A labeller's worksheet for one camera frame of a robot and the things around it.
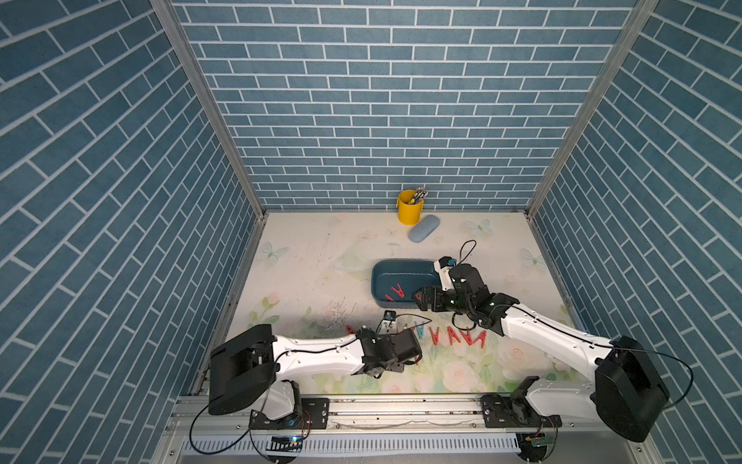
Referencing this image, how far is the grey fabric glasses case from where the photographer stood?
3.73 feet

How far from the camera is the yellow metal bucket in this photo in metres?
1.13

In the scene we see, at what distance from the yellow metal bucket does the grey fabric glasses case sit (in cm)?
3

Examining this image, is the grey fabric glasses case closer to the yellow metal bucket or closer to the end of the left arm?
the yellow metal bucket

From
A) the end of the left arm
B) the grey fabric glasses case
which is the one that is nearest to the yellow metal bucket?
the grey fabric glasses case
